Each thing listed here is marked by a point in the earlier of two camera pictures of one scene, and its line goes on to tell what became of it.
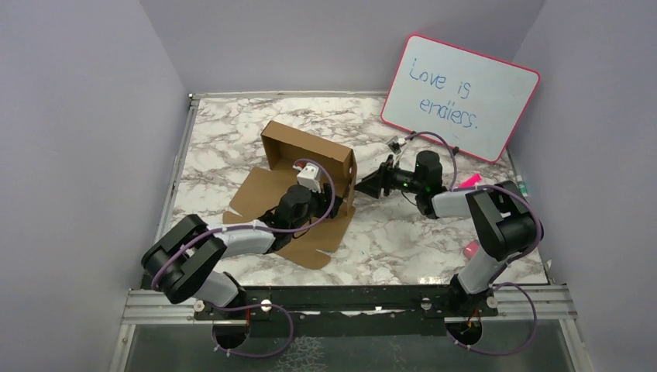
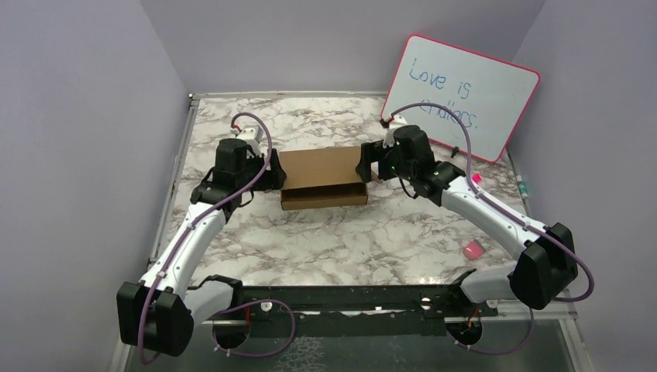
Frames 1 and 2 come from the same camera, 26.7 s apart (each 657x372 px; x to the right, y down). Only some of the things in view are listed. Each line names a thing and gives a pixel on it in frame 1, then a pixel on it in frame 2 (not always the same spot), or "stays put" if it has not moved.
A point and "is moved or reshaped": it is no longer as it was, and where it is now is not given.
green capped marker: x=521 y=186 stays put
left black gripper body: x=317 y=207 → x=253 y=163
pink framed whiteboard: x=476 y=100 stays put
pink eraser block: x=470 y=249 stays put
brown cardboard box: x=262 y=193 is moved or reshaped
